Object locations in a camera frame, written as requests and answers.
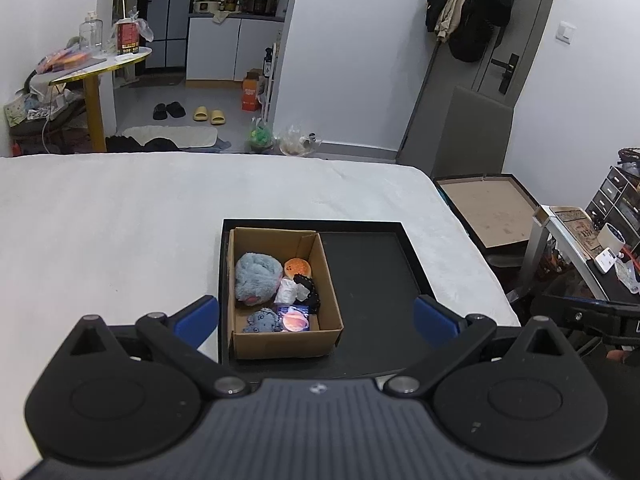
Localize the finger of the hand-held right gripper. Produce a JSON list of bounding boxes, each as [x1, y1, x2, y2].
[[530, 293, 610, 335]]

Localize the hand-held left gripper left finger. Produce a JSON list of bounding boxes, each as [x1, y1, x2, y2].
[[62, 295, 251, 401]]

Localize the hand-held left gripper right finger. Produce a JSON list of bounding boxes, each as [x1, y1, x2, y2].
[[385, 295, 583, 401]]

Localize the small grey-blue plush toy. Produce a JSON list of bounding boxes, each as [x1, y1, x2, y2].
[[243, 308, 282, 334]]

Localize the black shallow tray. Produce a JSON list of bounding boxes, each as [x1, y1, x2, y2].
[[218, 218, 436, 381]]

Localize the white soft lump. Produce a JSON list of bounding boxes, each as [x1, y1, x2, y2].
[[274, 278, 301, 306]]

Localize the blue shiny packet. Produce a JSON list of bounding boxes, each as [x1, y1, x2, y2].
[[274, 304, 321, 333]]

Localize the brown cardboard box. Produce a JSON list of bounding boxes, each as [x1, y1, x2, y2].
[[227, 226, 345, 361]]

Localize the burger plush toy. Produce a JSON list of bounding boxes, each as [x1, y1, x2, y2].
[[283, 258, 314, 281]]

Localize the small white device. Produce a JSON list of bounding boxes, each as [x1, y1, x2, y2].
[[594, 248, 619, 274]]

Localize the white metal side desk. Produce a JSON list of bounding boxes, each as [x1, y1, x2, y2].
[[520, 204, 640, 306]]

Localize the fluffy blue plush toy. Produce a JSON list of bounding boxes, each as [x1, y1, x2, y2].
[[235, 252, 283, 308]]

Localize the tape roll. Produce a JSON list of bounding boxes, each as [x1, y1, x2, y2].
[[598, 222, 627, 252]]

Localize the small drawer unit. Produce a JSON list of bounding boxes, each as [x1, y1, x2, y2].
[[585, 164, 640, 247]]

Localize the black framed brown board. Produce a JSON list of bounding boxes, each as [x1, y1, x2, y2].
[[432, 174, 542, 252]]

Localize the black cloth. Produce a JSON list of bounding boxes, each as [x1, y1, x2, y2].
[[106, 136, 181, 154]]

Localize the white floor mat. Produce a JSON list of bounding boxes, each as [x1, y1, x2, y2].
[[122, 125, 219, 150]]

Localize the grey padded panel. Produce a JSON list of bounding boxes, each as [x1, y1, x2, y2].
[[431, 85, 516, 179]]

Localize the green plastic bag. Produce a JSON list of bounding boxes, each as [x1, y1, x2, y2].
[[249, 117, 275, 153]]

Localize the clear plastic bag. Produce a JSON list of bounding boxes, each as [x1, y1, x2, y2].
[[279, 125, 321, 157]]

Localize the orange cardboard box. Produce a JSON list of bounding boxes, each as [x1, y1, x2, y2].
[[242, 76, 261, 112]]

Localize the yellow round table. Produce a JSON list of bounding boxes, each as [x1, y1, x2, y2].
[[50, 46, 153, 153]]

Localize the white narrow shelf rack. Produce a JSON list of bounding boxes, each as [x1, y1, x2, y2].
[[260, 30, 282, 126]]

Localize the pile of clutter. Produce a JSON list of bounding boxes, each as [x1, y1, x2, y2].
[[5, 67, 88, 137]]

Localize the white kitchen cabinet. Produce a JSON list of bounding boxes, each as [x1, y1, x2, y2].
[[186, 15, 286, 82]]

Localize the red drink carton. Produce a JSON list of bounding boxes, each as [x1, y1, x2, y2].
[[116, 17, 140, 56]]

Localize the colourful packets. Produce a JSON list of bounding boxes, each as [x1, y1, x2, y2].
[[37, 49, 94, 74]]

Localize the grey door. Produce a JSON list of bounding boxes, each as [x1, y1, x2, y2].
[[397, 0, 563, 167]]

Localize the clear plastic bottle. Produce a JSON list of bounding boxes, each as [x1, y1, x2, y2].
[[79, 11, 104, 52]]

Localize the hanging clothes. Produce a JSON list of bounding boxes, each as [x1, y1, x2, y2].
[[425, 0, 514, 64]]

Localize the black door handle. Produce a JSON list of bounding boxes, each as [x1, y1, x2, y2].
[[491, 52, 521, 94]]

